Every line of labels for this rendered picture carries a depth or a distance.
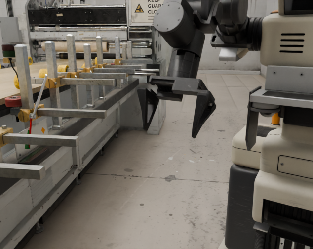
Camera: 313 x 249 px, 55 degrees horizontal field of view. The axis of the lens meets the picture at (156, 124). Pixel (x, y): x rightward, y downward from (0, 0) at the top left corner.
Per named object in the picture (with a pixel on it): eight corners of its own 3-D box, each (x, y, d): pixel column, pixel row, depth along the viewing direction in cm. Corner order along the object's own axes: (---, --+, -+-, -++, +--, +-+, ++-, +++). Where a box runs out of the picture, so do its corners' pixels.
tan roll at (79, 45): (152, 52, 353) (152, 41, 350) (150, 52, 342) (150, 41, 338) (38, 51, 372) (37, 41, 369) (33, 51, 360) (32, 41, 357)
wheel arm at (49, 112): (106, 118, 132) (106, 108, 130) (104, 120, 128) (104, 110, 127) (15, 114, 137) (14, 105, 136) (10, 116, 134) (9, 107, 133)
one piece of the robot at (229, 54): (230, 54, 90) (231, 15, 86) (246, 55, 88) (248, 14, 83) (218, 61, 82) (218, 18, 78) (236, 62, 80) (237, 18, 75)
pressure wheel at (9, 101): (30, 119, 139) (27, 95, 136) (20, 124, 132) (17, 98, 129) (15, 118, 141) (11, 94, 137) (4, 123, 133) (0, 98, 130)
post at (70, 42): (80, 116, 183) (74, 34, 169) (78, 117, 180) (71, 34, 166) (75, 115, 183) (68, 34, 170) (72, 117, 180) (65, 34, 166)
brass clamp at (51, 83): (67, 84, 160) (66, 75, 158) (55, 89, 147) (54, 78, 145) (56, 84, 160) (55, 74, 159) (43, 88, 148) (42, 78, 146)
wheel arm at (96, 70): (135, 73, 200) (135, 67, 199) (134, 73, 197) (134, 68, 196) (64, 72, 207) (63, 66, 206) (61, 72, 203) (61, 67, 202)
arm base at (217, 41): (261, 20, 80) (218, 21, 86) (256, -2, 74) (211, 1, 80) (254, 48, 78) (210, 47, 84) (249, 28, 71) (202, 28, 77)
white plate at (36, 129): (49, 138, 143) (47, 118, 140) (18, 159, 118) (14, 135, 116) (48, 138, 143) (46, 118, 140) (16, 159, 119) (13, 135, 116)
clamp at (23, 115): (45, 114, 139) (44, 103, 137) (29, 122, 126) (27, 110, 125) (33, 114, 140) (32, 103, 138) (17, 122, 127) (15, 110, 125)
